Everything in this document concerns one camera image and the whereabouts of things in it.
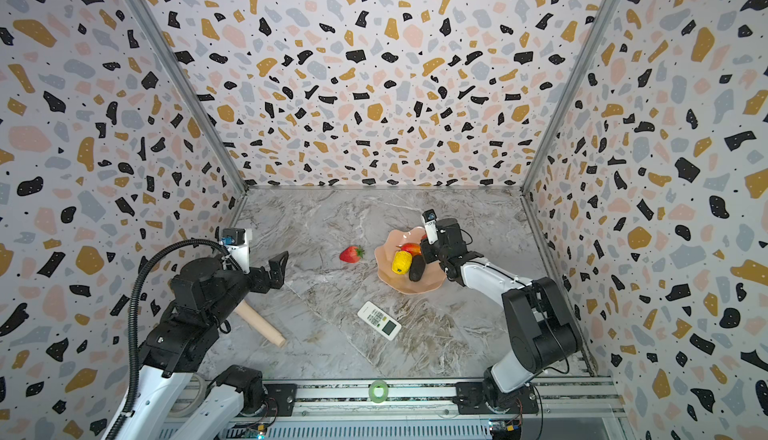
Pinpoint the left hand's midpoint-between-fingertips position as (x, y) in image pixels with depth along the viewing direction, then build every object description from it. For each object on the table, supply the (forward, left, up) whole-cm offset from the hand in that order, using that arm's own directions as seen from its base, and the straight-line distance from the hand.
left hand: (265, 247), depth 68 cm
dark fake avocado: (+9, -36, -27) cm, 46 cm away
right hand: (+16, -38, -17) cm, 45 cm away
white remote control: (-7, -25, -28) cm, 38 cm away
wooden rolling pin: (-8, +9, -28) cm, 30 cm away
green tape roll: (-24, -23, -29) cm, 45 cm away
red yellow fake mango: (+16, -35, -26) cm, 46 cm away
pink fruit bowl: (+9, -42, -30) cm, 52 cm away
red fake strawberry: (+14, -15, -26) cm, 34 cm away
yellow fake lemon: (+10, -31, -25) cm, 41 cm away
